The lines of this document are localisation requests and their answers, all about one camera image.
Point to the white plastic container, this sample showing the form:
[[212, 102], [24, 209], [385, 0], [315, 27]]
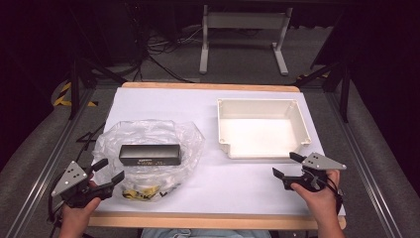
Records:
[[261, 135]]

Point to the black rectangular box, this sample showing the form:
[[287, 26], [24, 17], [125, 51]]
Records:
[[150, 154]]

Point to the yellow black floor tape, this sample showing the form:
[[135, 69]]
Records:
[[62, 95]]

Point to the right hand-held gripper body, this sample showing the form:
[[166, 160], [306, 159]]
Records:
[[318, 165]]

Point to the person's left hand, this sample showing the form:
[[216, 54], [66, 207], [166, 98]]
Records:
[[78, 213]]

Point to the clear plastic bag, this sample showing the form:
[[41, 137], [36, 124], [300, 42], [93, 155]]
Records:
[[148, 135]]

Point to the black tripod stand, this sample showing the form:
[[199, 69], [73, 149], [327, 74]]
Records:
[[75, 86], [343, 89]]

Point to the aluminium rail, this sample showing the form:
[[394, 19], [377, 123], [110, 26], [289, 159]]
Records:
[[49, 165], [363, 165]]

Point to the white metal stand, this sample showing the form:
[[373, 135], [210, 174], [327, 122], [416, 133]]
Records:
[[244, 20]]

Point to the white paper sheet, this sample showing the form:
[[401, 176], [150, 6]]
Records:
[[211, 191]]

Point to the person's right hand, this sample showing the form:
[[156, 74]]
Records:
[[318, 201]]

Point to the wooden table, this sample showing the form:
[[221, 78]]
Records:
[[204, 221]]

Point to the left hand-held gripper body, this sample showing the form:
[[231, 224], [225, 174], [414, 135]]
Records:
[[70, 177]]

